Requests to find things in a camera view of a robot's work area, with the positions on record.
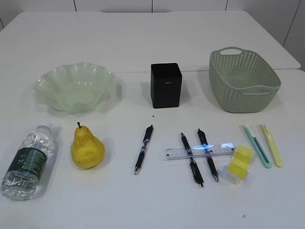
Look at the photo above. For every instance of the black pen left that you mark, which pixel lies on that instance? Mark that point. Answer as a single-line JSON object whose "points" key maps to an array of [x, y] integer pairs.
{"points": [[145, 142]]}

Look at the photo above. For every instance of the black pen middle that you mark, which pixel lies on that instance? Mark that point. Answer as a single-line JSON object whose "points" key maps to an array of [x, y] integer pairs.
{"points": [[193, 165]]}

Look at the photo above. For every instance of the clear plastic water bottle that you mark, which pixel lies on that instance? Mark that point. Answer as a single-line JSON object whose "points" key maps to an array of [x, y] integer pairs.
{"points": [[24, 173]]}

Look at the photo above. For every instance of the green wavy glass plate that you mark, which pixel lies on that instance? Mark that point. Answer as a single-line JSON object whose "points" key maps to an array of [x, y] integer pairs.
{"points": [[74, 88]]}

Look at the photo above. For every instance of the black square pen holder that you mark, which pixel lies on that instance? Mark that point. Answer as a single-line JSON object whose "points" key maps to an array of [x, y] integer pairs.
{"points": [[166, 83]]}

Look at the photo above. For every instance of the yellow waste paper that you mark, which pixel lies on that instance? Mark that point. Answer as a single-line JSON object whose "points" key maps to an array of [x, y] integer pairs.
{"points": [[237, 170]]}

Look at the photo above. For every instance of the yellow utility knife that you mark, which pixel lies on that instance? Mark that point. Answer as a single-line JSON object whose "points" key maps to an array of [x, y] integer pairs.
{"points": [[272, 145]]}

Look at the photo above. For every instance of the green plastic woven basket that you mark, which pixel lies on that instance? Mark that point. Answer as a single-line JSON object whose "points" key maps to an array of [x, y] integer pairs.
{"points": [[242, 83]]}

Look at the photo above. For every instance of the clear plastic ruler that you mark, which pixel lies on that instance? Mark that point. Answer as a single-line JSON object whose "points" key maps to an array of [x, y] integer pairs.
{"points": [[178, 153]]}

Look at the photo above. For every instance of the green utility knife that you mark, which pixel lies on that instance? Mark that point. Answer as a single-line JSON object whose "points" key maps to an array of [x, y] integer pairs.
{"points": [[257, 146]]}

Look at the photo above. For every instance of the yellow pear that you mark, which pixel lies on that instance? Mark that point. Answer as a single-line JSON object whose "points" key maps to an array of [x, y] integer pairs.
{"points": [[87, 150]]}

